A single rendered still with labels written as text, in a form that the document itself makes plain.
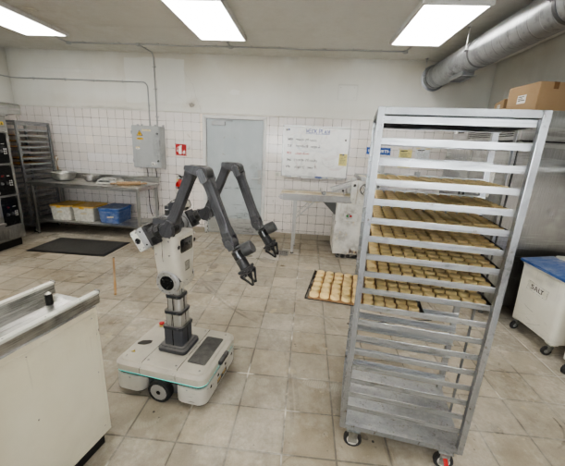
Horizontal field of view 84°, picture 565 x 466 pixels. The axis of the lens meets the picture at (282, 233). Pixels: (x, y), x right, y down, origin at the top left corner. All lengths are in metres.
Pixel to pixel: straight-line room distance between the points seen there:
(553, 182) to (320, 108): 3.32
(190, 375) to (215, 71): 4.78
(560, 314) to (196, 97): 5.45
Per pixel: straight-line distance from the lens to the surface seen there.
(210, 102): 5.83
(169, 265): 2.06
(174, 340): 2.35
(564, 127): 3.87
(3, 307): 1.92
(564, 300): 3.45
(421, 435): 2.18
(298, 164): 5.54
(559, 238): 4.07
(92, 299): 1.82
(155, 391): 2.39
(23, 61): 7.51
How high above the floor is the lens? 1.64
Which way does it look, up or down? 16 degrees down
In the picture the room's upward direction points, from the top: 3 degrees clockwise
